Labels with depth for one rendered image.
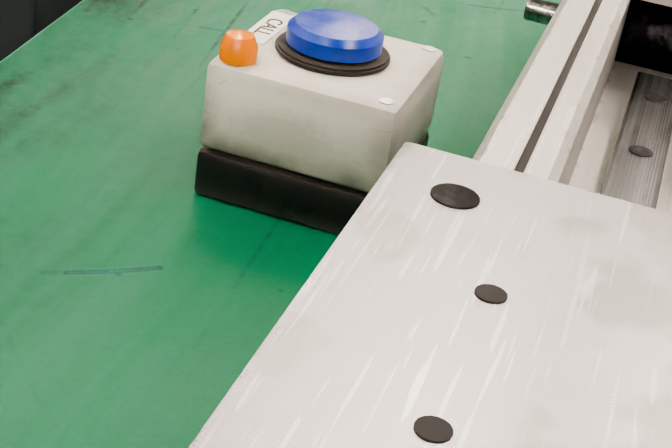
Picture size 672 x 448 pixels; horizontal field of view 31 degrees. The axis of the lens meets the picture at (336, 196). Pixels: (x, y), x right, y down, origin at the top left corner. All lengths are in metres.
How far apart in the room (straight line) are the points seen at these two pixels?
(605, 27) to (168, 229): 0.20
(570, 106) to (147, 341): 0.17
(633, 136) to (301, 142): 0.13
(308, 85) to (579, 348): 0.27
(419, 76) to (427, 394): 0.31
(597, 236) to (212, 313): 0.20
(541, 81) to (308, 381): 0.27
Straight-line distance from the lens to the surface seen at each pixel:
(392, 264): 0.24
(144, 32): 0.67
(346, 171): 0.48
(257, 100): 0.48
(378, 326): 0.22
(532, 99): 0.43
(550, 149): 0.40
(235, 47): 0.48
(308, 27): 0.50
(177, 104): 0.59
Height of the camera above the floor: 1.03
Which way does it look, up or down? 28 degrees down
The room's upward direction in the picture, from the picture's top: 9 degrees clockwise
